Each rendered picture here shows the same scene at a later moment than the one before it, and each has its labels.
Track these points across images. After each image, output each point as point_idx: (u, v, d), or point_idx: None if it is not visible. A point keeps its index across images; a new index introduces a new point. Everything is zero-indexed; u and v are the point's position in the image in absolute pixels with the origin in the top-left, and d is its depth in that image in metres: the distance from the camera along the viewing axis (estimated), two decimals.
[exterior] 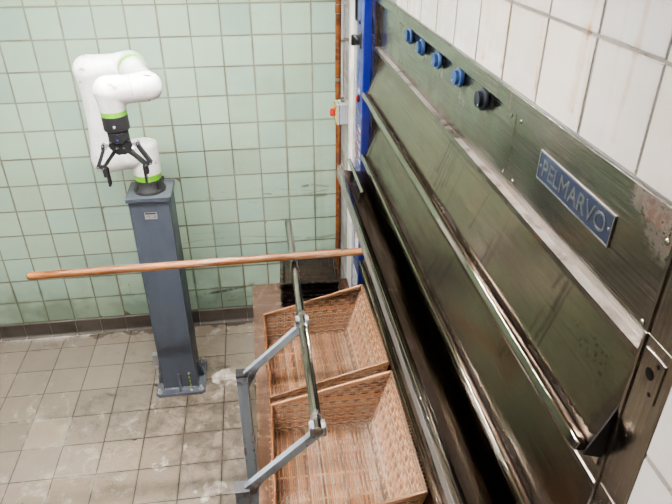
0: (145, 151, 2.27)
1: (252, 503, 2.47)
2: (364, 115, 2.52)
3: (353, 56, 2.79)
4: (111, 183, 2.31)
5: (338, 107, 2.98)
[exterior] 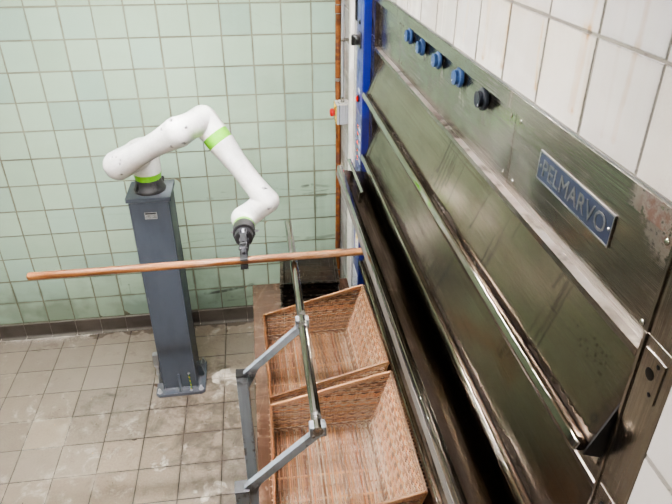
0: (245, 236, 2.39)
1: (252, 503, 2.47)
2: (364, 115, 2.52)
3: (353, 56, 2.79)
4: (245, 266, 2.32)
5: (338, 107, 2.98)
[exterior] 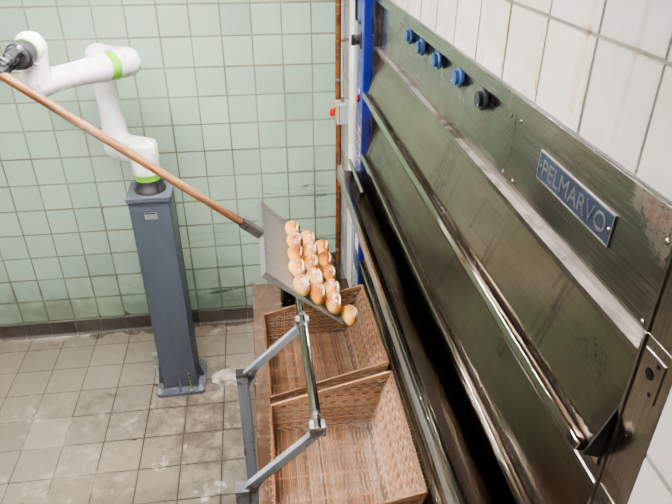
0: (17, 52, 1.94)
1: (252, 503, 2.47)
2: (364, 115, 2.52)
3: (353, 56, 2.79)
4: None
5: (338, 107, 2.98)
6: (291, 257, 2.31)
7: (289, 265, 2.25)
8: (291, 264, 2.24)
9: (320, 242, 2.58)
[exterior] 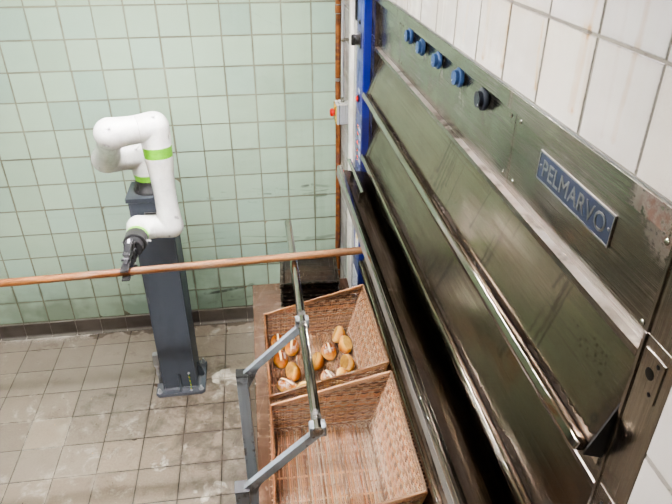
0: (129, 246, 2.34)
1: (252, 503, 2.47)
2: (364, 115, 2.52)
3: (353, 56, 2.79)
4: (126, 278, 2.28)
5: (338, 107, 2.98)
6: (317, 364, 2.64)
7: (338, 371, 2.58)
8: (341, 372, 2.58)
9: (273, 340, 2.79)
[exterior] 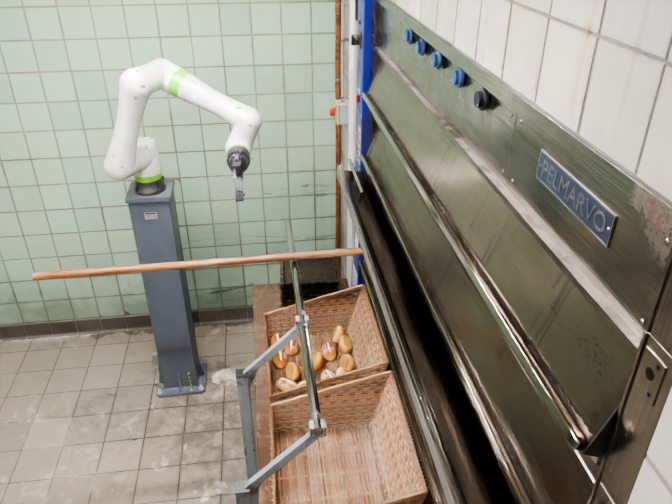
0: None
1: (252, 503, 2.47)
2: (364, 115, 2.52)
3: (353, 56, 2.79)
4: (240, 199, 2.26)
5: (338, 107, 2.98)
6: (317, 364, 2.64)
7: (338, 371, 2.58)
8: (341, 372, 2.58)
9: (273, 340, 2.79)
